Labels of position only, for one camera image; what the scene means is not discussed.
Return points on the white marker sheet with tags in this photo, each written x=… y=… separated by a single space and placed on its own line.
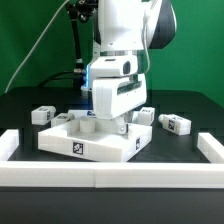
x=82 y=113

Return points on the black cable post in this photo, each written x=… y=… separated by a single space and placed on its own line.
x=80 y=11

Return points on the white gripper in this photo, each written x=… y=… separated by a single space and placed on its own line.
x=113 y=97

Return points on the white square tabletop part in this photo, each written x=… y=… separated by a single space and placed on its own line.
x=92 y=139

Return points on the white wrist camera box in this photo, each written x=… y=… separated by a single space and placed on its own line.
x=114 y=66

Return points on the white U-shaped fence wall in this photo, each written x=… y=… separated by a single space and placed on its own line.
x=103 y=175

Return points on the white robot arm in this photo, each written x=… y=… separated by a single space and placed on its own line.
x=124 y=32

